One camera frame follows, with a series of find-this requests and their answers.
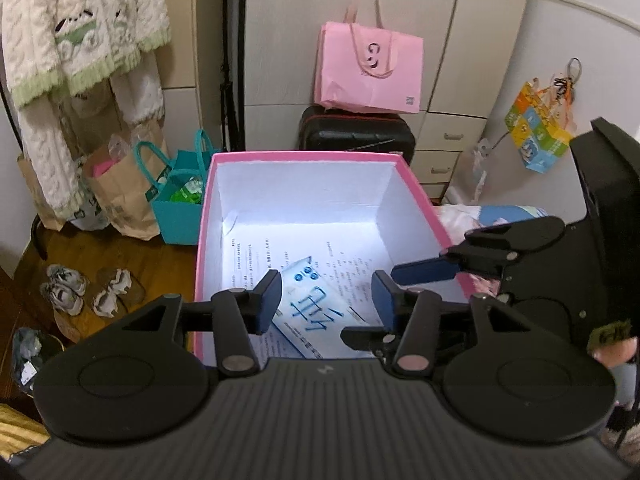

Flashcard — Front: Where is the printed paper sheet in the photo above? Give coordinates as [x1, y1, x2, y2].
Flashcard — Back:
[221, 224, 392, 364]

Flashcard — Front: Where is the colourful hanging gift bag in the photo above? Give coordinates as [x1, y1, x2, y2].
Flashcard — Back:
[504, 58, 582, 174]

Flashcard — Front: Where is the black suitcase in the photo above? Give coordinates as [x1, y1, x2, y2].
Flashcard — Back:
[297, 105, 416, 164]

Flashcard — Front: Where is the blue white tissue pack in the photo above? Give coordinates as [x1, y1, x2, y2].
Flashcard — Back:
[272, 257, 371, 360]

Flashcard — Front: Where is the person's left hand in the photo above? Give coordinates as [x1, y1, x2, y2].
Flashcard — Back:
[592, 337, 638, 368]

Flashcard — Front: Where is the teal felt bag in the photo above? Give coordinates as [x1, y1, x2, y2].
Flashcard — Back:
[134, 130, 217, 245]

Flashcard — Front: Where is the pink tote bag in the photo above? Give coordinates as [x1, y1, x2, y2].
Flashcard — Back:
[314, 0, 424, 114]

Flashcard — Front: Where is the cream knitted cardigan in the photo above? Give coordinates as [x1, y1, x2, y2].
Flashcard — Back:
[1, 0, 171, 220]

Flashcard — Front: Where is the brown paper bag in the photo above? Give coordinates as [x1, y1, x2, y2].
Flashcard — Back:
[82, 119, 168, 240]

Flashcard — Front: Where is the beige wooden wardrobe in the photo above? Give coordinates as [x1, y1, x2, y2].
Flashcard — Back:
[236, 0, 526, 200]

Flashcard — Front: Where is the sneaker pair on floor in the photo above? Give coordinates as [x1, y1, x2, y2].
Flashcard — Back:
[39, 264, 146, 320]

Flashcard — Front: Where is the colourful patchwork blanket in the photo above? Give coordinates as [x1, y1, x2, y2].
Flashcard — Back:
[435, 204, 547, 237]

